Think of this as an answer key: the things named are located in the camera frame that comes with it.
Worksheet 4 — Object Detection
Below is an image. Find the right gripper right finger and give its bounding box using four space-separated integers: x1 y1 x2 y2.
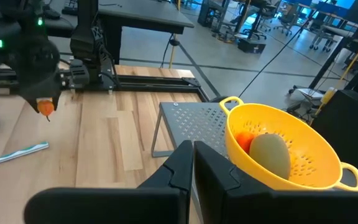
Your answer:
193 140 358 224

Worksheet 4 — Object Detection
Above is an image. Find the yellow plastic colander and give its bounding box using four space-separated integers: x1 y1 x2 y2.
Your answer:
219 96 358 192

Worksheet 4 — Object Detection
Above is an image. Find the black box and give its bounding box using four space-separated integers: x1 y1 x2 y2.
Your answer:
237 37 267 54

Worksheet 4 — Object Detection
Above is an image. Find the black aluminium rig frame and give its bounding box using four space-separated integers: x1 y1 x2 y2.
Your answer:
0 70 220 103

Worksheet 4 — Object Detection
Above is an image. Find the black cabinet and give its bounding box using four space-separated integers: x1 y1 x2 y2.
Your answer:
311 90 358 170

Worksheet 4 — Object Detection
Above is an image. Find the silver table knife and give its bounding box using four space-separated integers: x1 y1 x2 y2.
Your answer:
0 141 50 170

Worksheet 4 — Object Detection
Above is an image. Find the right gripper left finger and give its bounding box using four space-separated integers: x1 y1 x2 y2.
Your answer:
23 139 195 224

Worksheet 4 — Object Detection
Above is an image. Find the grey perforated metal shelf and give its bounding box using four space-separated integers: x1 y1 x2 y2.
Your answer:
150 101 239 159

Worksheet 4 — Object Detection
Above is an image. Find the small orange pear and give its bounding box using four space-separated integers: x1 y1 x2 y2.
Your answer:
36 99 56 123
235 131 257 155

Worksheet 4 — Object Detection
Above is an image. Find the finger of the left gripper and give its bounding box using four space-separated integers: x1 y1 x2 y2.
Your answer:
52 91 63 111
26 96 40 114

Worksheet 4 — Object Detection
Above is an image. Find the long black cable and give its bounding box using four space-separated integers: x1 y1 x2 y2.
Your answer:
237 0 334 98

